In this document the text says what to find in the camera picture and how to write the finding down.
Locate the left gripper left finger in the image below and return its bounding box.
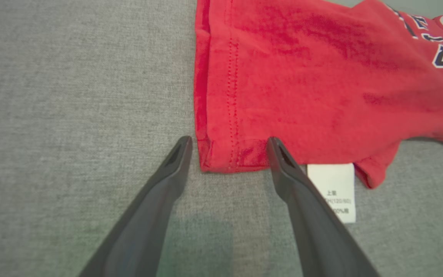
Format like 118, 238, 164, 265
77, 135, 193, 277

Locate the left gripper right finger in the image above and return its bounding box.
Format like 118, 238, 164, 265
266, 136, 380, 277

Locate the red white basketball jersey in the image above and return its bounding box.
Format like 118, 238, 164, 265
193, 0, 443, 224

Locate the grey fabric sofa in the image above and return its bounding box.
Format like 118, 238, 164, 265
0, 0, 443, 277

